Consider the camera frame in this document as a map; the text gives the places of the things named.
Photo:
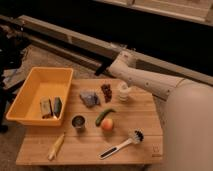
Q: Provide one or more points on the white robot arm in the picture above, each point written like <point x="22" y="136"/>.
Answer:
<point x="188" y="114"/>

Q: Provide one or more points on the white paper cup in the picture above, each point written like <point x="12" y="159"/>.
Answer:
<point x="123" y="91"/>

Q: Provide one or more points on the small metal cup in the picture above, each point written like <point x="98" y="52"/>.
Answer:
<point x="78" y="122"/>

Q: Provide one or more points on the dark red grapes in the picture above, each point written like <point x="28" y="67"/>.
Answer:
<point x="106" y="89"/>

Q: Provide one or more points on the grey crumpled cloth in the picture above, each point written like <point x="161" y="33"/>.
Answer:
<point x="89" y="98"/>

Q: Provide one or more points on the green cucumber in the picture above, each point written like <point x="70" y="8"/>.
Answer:
<point x="102" y="115"/>

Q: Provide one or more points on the orange peach fruit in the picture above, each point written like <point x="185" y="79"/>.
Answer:
<point x="107" y="124"/>

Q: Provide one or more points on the white dish brush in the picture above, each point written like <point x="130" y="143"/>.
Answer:
<point x="135" y="138"/>

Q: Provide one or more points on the yellow plastic bin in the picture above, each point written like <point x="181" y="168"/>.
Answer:
<point x="41" y="83"/>

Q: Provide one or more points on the tan sponge block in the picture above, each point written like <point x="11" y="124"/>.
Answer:
<point x="45" y="107"/>

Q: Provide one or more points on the yellow corn cob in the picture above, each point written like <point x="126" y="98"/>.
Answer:
<point x="52" y="154"/>

